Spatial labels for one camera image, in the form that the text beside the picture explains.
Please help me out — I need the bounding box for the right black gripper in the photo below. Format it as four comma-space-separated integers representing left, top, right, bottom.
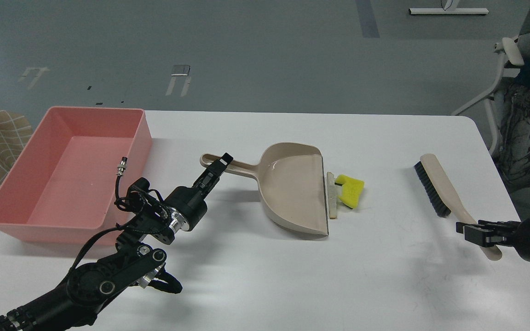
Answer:
456, 218, 530, 262

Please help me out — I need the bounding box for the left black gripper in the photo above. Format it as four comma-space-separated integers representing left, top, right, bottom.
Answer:
163, 153, 234, 231

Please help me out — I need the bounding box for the beige brush with black bristles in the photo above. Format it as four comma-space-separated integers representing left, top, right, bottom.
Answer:
414, 154, 502, 261

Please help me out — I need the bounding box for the beige plastic dustpan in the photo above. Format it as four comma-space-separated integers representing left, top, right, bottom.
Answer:
225, 142, 329, 236

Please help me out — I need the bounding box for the yellow sponge piece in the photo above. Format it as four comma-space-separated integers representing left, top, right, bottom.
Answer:
334, 174, 365, 209

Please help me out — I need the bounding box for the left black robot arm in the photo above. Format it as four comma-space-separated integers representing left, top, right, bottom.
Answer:
0, 154, 233, 331

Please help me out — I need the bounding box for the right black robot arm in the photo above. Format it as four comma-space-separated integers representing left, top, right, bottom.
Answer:
447, 194, 530, 262

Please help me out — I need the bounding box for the pink plastic bin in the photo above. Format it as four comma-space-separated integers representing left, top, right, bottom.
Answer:
0, 107, 153, 244

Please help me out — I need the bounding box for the white office chair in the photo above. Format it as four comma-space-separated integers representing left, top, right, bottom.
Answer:
451, 8, 530, 157

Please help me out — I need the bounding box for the white floor stand base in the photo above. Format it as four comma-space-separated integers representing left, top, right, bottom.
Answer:
408, 0, 490, 16

